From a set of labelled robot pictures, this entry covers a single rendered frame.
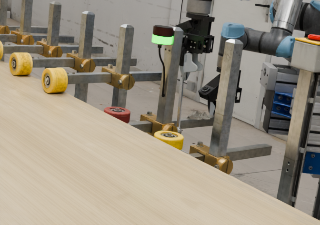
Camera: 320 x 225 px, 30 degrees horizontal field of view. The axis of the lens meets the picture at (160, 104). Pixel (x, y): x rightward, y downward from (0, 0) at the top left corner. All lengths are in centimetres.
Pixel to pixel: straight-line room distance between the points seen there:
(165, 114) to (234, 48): 36
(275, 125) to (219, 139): 84
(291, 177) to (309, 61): 29
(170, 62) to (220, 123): 27
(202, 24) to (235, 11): 381
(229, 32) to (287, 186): 67
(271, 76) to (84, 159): 122
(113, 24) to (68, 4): 137
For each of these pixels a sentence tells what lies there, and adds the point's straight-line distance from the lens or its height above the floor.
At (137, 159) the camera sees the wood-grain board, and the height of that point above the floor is 90.
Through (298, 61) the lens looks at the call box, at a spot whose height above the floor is 117.
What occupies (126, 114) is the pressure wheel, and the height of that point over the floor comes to 90.
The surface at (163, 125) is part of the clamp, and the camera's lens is 183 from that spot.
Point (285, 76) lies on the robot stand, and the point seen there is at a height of 97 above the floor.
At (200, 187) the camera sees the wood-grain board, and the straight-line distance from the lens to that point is 129.
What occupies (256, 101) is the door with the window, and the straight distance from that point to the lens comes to 540.
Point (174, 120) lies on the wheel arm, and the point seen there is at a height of 86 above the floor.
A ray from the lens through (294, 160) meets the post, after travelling 149.
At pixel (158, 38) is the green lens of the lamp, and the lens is 175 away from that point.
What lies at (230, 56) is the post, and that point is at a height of 113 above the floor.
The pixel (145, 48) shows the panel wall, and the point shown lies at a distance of 689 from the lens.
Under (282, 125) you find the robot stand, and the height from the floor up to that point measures 77.
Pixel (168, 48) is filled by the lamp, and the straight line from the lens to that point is 180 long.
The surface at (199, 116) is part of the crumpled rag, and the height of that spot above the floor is 87.
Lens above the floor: 136
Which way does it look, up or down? 14 degrees down
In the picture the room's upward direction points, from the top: 7 degrees clockwise
